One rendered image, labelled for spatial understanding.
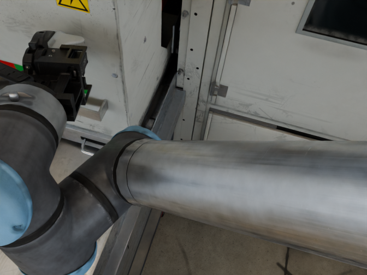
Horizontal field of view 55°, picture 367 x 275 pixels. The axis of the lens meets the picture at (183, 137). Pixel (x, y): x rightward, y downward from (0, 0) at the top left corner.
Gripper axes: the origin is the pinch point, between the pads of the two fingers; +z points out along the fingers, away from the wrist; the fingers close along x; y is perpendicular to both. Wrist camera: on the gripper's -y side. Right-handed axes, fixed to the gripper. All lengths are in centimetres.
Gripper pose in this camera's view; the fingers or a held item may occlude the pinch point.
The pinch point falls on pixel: (57, 38)
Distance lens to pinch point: 65.9
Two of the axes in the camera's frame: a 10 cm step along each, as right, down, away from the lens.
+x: 0.7, -7.4, -6.6
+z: 0.0, -6.7, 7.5
